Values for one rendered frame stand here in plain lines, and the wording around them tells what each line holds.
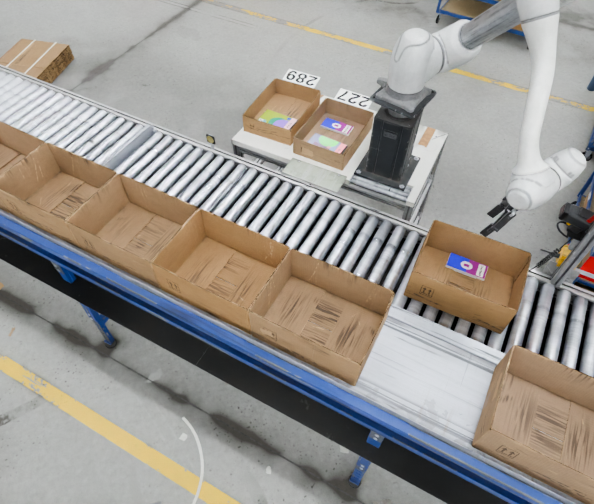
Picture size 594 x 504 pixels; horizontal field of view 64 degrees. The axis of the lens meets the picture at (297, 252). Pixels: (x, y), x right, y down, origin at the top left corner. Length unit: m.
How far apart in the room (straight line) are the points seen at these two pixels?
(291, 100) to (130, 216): 1.20
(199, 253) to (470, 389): 1.09
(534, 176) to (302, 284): 0.85
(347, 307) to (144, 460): 1.29
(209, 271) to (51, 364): 1.31
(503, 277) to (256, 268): 1.02
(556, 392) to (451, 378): 0.33
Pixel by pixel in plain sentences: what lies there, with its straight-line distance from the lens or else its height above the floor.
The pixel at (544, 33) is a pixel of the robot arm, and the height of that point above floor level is 1.68.
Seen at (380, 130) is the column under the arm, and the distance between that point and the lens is 2.22.
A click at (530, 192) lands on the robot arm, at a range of 1.54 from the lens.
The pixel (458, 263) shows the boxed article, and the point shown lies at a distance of 2.09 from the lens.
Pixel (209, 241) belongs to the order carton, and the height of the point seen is 0.89.
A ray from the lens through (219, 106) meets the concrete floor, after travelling 4.11.
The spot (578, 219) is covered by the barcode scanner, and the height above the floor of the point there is 1.08.
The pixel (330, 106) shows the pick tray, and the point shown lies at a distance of 2.69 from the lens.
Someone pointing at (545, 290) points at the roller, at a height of 0.75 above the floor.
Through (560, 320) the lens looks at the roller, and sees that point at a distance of 2.12.
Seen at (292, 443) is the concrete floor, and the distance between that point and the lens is 2.45.
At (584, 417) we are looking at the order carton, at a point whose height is 0.89.
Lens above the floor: 2.36
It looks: 53 degrees down
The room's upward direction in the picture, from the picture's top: 1 degrees clockwise
